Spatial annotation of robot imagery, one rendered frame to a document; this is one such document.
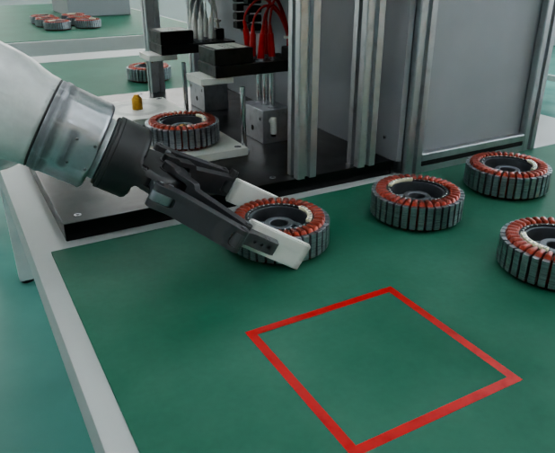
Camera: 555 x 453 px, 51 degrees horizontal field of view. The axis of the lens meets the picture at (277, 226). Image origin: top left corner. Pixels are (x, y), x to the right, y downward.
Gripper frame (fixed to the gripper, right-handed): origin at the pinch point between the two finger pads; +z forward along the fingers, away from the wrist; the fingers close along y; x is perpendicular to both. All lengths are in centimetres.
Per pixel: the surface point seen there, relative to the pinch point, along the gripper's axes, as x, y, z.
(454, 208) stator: 10.9, -0.1, 18.1
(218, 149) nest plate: -1.2, -26.2, -4.0
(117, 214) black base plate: -9.0, -7.3, -15.4
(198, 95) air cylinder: -1, -57, -5
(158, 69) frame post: -2, -74, -13
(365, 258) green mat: 2.4, 5.1, 8.6
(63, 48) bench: -29, -184, -39
